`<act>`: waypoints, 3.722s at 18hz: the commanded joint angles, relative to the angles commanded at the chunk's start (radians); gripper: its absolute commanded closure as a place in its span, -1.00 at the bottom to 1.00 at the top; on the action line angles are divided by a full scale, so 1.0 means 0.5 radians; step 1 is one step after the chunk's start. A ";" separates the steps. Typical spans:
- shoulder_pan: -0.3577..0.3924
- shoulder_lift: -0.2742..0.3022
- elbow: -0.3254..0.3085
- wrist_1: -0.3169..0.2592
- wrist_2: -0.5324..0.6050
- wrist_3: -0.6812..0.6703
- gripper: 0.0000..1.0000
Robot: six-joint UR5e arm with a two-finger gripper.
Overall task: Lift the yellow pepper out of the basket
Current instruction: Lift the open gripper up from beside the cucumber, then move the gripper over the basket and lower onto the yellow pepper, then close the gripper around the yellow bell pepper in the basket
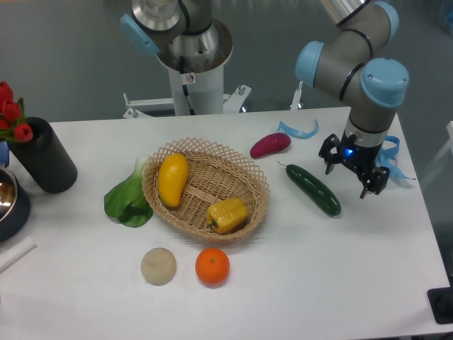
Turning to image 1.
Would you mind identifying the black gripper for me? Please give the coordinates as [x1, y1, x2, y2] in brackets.
[319, 134, 390, 199]

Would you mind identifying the yellow bell pepper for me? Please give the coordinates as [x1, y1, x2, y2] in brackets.
[206, 198, 249, 234]

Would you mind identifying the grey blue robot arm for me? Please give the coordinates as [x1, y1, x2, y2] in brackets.
[120, 1, 409, 194]

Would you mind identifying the woven wicker basket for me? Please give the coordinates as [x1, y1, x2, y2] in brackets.
[142, 138, 270, 243]

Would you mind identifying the blue crumpled ribbon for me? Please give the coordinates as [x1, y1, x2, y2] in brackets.
[376, 135, 416, 182]

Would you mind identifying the green cucumber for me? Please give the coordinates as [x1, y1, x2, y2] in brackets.
[280, 163, 342, 217]

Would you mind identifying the blue ribbon strip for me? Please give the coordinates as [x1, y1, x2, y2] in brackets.
[276, 120, 319, 140]

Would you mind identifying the purple sweet potato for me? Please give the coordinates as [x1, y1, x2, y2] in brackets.
[250, 132, 292, 159]

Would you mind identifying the black device at edge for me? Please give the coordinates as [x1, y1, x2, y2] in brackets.
[428, 287, 452, 324]

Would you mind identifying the orange tangerine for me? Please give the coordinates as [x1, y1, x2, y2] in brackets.
[195, 248, 230, 285]

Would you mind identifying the yellow mango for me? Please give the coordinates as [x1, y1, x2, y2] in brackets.
[157, 153, 189, 208]

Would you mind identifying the beige steamed bun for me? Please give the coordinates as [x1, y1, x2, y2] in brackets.
[140, 247, 177, 286]

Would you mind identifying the green bok choy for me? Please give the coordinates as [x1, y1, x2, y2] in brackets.
[103, 155, 154, 228]

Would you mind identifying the black cylindrical vase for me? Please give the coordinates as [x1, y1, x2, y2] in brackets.
[8, 117, 78, 193]

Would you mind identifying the metal bowl dark rim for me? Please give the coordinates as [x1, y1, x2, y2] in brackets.
[1, 166, 30, 242]

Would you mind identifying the red tulip bouquet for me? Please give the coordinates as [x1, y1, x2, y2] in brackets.
[1, 81, 33, 143]

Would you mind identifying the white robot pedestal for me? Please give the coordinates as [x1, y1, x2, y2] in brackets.
[122, 21, 253, 119]

